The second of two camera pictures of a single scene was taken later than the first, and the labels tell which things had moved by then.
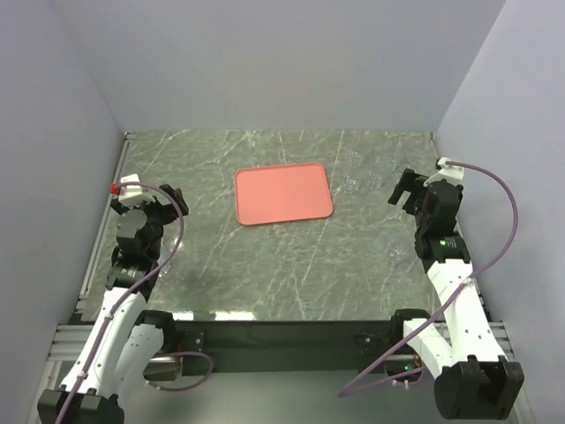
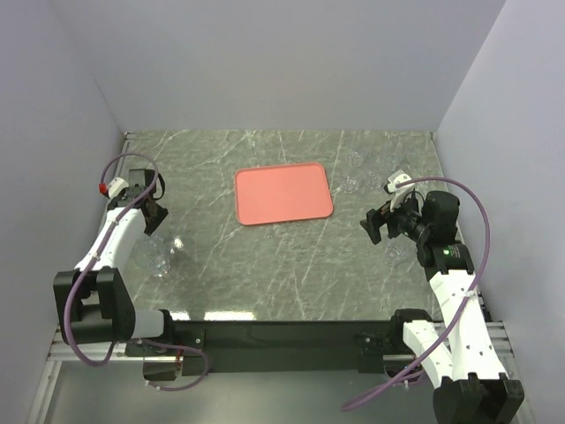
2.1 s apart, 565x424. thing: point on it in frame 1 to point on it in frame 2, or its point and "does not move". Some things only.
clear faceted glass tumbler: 350,185 does not move
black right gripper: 399,187 to 376,219
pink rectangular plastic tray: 280,193 does not move
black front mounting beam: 289,346 does not move
